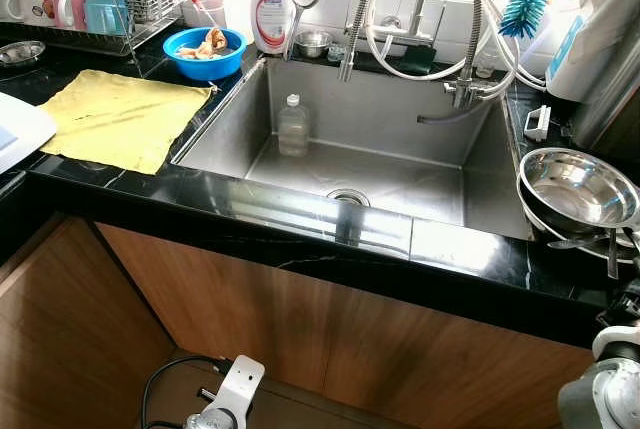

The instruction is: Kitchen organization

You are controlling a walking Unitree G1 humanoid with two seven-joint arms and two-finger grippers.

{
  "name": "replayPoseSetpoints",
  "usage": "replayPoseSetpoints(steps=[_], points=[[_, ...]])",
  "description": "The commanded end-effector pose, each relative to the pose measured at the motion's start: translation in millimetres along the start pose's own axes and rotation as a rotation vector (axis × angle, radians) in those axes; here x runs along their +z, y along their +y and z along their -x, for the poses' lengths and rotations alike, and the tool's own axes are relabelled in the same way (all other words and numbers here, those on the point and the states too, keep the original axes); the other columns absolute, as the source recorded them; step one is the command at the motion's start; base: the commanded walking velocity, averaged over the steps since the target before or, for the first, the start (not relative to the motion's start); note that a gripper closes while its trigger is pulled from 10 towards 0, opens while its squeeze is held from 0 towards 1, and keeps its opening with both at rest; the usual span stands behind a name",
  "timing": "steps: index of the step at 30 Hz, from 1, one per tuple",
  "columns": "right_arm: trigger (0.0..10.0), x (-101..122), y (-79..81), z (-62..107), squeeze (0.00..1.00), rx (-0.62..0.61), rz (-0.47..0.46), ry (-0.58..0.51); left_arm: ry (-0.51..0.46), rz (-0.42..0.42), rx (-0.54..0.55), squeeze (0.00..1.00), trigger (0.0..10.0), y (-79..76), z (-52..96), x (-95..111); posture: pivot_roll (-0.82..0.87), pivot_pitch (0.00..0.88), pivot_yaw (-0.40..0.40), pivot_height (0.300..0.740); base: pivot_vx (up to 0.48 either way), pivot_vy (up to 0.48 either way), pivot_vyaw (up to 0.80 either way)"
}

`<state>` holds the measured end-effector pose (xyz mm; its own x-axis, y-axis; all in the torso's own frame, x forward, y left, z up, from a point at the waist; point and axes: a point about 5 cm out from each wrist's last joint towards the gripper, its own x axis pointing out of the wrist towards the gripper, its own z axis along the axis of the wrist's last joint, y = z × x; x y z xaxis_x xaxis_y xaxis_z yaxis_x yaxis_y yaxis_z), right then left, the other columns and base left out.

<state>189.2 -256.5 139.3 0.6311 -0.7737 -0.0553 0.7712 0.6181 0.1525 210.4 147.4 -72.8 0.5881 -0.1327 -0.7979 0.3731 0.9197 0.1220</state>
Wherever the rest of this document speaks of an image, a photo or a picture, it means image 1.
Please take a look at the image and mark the white plastic cup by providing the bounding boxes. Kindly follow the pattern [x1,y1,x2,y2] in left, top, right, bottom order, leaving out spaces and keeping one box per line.
[180,0,226,30]

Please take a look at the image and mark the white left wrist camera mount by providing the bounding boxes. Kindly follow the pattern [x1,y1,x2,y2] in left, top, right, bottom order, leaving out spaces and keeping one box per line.
[195,355,266,429]

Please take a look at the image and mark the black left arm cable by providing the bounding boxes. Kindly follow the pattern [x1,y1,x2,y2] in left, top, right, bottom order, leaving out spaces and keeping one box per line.
[142,354,226,429]

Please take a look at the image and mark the brown food scraps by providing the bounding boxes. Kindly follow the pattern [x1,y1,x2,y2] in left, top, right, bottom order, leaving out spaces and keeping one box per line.
[177,27,229,58]

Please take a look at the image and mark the deep steel mixing bowl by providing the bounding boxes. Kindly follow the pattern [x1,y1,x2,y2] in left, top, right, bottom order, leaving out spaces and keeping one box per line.
[517,147,640,230]

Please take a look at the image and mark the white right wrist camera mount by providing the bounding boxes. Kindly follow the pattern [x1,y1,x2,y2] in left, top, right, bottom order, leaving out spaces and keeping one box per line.
[592,324,640,362]

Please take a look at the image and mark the pink mug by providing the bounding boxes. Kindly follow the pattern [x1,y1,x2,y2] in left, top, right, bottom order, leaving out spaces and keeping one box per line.
[52,0,89,32]

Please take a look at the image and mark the white container blue label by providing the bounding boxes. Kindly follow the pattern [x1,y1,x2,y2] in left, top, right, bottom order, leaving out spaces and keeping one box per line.
[545,0,640,103]

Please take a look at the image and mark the yellow dish cloth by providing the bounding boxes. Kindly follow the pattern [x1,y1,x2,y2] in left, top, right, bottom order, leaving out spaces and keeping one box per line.
[38,69,214,176]

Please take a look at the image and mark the steel wire dish rack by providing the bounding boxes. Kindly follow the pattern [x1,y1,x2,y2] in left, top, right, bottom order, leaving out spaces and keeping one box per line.
[0,0,191,57]

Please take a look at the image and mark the light teal cup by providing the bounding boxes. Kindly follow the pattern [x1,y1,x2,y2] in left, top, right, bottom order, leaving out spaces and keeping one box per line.
[85,0,131,35]

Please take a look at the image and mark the white water hose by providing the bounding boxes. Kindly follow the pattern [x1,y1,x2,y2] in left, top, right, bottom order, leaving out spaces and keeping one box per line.
[364,0,549,90]

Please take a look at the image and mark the shallow wide steel bowl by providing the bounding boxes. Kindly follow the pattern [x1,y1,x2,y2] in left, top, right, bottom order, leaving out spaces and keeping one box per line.
[520,189,640,265]

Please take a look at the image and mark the steel spoon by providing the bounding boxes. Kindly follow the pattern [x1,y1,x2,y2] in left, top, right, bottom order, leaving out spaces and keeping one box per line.
[548,237,601,249]

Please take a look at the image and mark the chrome spring sink faucet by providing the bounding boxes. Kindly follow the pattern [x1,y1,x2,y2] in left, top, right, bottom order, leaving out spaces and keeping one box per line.
[338,0,521,127]

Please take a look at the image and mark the blue plastic bowl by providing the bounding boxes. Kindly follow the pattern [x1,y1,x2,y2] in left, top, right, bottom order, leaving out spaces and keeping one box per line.
[163,26,247,82]

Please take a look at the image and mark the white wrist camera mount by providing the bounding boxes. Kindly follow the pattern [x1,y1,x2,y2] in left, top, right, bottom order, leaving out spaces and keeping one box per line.
[195,355,266,429]
[592,324,640,362]

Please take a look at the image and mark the brown wooden base cabinet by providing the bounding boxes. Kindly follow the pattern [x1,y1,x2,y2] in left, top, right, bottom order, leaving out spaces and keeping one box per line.
[0,214,601,429]

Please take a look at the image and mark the dark green sponge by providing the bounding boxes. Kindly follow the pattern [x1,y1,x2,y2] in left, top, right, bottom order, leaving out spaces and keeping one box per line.
[403,44,437,75]

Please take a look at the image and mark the white appliance blue panel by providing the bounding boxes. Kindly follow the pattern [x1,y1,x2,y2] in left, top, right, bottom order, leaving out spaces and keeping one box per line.
[0,92,58,175]

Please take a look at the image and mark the clear plastic bottle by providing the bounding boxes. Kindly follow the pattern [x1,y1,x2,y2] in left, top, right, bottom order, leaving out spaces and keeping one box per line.
[277,93,311,158]

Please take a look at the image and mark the small steel dish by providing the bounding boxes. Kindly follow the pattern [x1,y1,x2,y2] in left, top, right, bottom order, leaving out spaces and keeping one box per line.
[0,41,47,70]

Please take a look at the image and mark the small steel bowl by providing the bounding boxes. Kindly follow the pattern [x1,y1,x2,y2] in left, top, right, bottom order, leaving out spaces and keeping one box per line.
[296,31,333,59]

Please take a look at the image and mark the white soap bottle red pump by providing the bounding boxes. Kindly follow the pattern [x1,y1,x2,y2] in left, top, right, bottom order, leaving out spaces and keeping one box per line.
[250,0,293,55]

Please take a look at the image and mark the small white plastic clip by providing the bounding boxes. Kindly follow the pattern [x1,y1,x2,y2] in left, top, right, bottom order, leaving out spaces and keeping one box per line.
[525,104,552,142]

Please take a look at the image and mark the stainless steel sink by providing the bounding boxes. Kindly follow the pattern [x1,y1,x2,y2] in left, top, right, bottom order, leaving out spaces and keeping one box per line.
[172,56,534,242]

